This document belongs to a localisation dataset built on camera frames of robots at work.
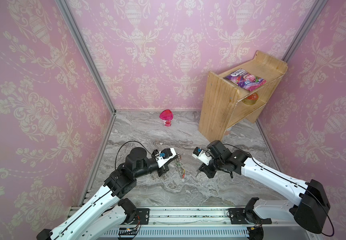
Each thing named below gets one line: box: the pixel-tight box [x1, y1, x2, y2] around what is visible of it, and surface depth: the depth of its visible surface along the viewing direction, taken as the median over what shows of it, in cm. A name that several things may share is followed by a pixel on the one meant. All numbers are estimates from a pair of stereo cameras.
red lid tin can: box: [242, 93, 259, 105], surface depth 97 cm
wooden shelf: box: [198, 50, 288, 143], surface depth 81 cm
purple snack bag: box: [225, 68, 267, 92], surface depth 74 cm
